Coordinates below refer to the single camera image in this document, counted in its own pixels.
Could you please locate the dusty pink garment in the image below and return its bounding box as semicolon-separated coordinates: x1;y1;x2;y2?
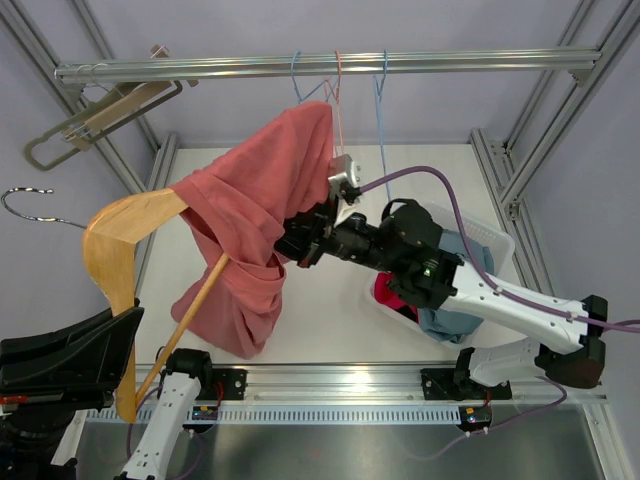
170;101;334;359

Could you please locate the red t shirt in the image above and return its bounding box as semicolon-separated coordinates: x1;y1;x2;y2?
373;272;418;323

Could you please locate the pink hanger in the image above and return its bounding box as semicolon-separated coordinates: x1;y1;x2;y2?
324;50;345;155

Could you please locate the light blue wire hanger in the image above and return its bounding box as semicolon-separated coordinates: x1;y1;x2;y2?
373;50;389;176

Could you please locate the grey t shirt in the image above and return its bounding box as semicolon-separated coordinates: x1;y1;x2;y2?
418;230;495;344

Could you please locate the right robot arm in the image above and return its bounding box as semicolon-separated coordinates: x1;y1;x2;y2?
275;199;607;401

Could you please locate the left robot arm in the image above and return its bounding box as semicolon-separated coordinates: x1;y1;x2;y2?
1;306;212;479

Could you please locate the olive green hanger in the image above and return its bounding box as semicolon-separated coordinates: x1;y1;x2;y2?
25;82;184;172

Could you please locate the tan wooden clip hanger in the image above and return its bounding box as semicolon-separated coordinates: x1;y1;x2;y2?
62;81;182;152

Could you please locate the white plastic basket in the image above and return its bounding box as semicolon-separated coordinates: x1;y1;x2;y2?
364;201;515;351

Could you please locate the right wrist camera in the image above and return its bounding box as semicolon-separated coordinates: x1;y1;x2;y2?
328;154;360;226

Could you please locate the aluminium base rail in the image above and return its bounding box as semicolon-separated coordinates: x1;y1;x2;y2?
114;363;609;404

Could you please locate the white slotted cable duct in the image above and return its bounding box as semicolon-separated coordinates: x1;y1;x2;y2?
84;405;461;426

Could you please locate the aluminium hanging rail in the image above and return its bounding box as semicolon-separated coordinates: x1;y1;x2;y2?
54;47;601;85

